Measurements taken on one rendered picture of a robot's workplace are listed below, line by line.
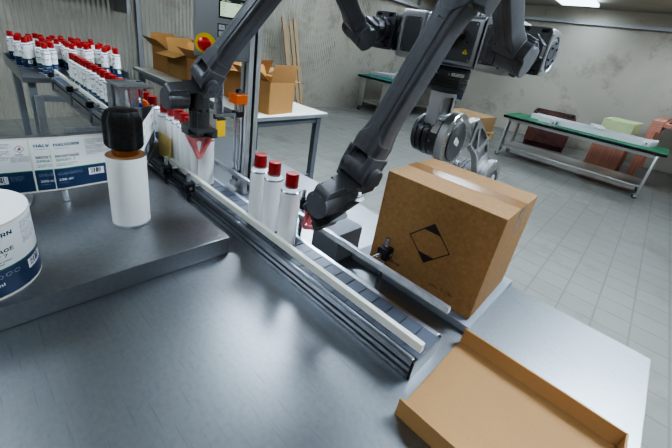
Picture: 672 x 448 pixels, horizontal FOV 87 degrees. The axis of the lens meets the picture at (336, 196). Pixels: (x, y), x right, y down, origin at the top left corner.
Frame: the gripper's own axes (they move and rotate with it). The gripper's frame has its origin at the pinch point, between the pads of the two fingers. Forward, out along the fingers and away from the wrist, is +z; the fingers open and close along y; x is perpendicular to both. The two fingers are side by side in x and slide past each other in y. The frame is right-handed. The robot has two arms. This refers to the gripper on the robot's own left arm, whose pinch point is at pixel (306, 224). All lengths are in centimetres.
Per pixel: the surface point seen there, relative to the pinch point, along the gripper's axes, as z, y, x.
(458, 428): -21, 7, 46
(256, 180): 9.3, 1.5, -17.9
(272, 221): 12.2, 0.5, -6.3
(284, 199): 0.3, 2.6, -7.9
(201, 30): 6, -2, -67
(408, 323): -13.5, -2.0, 29.8
